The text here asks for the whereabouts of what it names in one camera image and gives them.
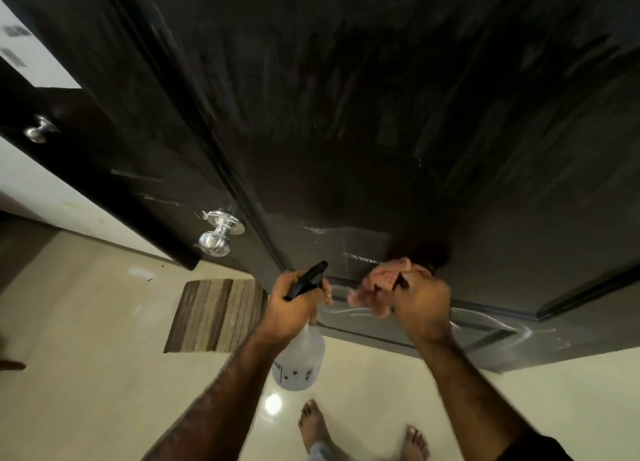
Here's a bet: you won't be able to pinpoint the person's left hand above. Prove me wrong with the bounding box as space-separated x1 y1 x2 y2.
259 269 335 346

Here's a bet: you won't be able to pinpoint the person's right hand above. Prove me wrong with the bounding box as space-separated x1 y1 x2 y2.
389 270 455 346

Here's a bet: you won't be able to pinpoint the orange checked cloth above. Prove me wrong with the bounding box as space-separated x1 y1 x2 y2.
346 257 433 320

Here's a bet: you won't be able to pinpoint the white spray bottle black trigger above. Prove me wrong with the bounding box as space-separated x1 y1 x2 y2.
271 260 330 392

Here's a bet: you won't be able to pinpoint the black wooden door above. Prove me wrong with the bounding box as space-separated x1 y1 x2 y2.
99 0 640 374

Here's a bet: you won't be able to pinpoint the person's left forearm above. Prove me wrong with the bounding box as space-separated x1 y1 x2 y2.
142 333 281 461

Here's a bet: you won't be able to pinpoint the person's right forearm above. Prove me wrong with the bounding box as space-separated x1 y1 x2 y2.
415 335 531 461

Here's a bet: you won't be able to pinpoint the person's left foot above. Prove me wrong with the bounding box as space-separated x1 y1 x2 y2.
298 399 333 461

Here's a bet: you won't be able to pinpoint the person's foot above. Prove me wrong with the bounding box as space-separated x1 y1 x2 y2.
298 399 333 461
399 425 431 461

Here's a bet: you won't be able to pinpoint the person's right foot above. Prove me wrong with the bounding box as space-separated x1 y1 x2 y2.
399 425 431 461

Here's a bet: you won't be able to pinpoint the black laundry room door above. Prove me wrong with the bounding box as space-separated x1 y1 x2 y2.
0 0 251 272

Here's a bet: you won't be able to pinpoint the brown striped doormat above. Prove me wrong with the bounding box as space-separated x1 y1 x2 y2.
163 278 271 355

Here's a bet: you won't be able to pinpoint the grey trousers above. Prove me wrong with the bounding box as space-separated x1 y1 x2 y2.
305 440 346 461

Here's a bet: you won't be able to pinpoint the printed paper notice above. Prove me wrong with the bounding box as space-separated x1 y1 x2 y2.
0 0 82 90

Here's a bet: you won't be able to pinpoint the laundry door silver knob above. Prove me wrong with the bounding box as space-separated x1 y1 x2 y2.
23 115 61 144

